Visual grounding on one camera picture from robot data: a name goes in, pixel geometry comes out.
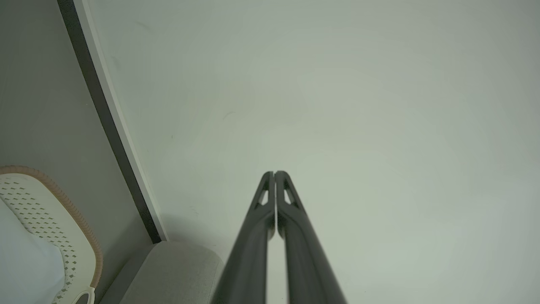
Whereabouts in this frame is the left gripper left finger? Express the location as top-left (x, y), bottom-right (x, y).
top-left (211, 171), bottom-right (276, 304)

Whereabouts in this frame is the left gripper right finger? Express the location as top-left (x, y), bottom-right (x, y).
top-left (275, 170), bottom-right (348, 304)

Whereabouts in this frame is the white laundry basket brown rim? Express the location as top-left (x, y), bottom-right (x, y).
top-left (0, 166), bottom-right (104, 304)

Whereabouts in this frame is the grey fabric sofa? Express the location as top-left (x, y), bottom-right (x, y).
top-left (99, 242), bottom-right (224, 304)

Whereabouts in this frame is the white and black baseboard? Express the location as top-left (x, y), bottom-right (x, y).
top-left (57, 0), bottom-right (168, 244)

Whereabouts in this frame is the white garment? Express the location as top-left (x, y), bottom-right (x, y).
top-left (0, 198), bottom-right (66, 304)

